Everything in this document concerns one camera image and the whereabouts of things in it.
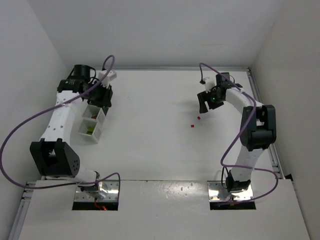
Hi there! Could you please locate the white slotted container far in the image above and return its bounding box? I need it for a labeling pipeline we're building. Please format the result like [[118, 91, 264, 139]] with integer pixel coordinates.
[[82, 104, 106, 125]]

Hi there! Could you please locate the lime lego in bin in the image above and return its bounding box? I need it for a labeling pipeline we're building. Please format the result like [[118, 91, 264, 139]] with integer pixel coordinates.
[[86, 127, 94, 135]]

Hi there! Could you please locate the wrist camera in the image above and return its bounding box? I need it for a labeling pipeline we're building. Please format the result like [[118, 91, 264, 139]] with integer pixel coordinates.
[[199, 77, 216, 93], [96, 70, 117, 88]]

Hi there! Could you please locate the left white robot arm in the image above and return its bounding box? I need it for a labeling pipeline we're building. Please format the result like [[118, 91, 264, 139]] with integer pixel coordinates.
[[29, 64, 117, 196]]

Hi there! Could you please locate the white slotted container near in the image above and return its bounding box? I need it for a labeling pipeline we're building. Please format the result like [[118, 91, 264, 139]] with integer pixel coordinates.
[[77, 118, 102, 144]]

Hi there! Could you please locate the white slotted container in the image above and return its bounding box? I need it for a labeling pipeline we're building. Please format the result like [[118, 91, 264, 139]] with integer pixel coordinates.
[[82, 104, 106, 125], [77, 118, 102, 144]]

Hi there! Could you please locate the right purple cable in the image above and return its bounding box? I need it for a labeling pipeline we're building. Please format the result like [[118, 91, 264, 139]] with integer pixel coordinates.
[[198, 62, 279, 206]]

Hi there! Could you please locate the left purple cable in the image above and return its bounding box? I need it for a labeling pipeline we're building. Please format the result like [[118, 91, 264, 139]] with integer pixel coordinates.
[[0, 54, 121, 196]]

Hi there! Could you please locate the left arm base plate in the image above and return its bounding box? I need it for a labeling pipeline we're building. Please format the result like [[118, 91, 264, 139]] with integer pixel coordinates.
[[74, 180, 120, 203]]

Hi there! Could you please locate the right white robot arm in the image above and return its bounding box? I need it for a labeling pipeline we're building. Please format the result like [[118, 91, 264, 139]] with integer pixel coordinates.
[[197, 72, 277, 192]]

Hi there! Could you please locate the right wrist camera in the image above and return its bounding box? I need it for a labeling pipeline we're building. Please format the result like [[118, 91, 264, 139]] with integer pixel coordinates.
[[199, 77, 216, 93]]

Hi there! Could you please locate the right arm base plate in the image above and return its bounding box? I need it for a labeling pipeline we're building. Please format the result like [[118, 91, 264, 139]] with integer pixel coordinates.
[[207, 181, 254, 203]]

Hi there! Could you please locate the white front cover panel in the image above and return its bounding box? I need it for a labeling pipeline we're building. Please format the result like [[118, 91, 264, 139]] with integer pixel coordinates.
[[19, 180, 309, 240]]

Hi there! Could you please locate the purple cable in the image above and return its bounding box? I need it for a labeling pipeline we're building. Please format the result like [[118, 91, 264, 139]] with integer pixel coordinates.
[[198, 62, 279, 206], [0, 54, 121, 196]]

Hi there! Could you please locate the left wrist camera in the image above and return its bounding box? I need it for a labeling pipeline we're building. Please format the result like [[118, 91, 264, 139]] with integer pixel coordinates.
[[96, 70, 117, 88]]

